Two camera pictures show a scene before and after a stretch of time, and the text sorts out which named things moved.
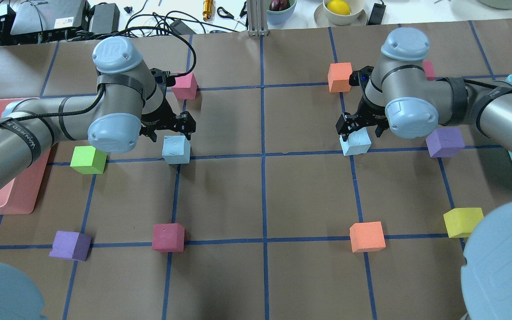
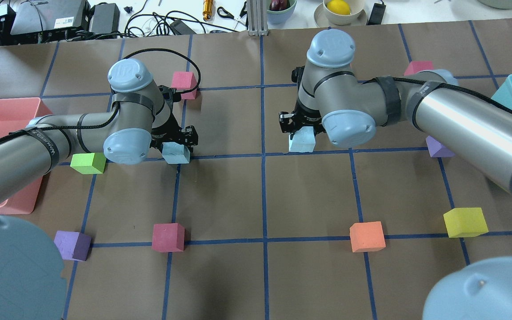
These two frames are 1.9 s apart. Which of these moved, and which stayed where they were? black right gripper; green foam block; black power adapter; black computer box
Moved: black right gripper
Stayed: green foam block; black power adapter; black computer box
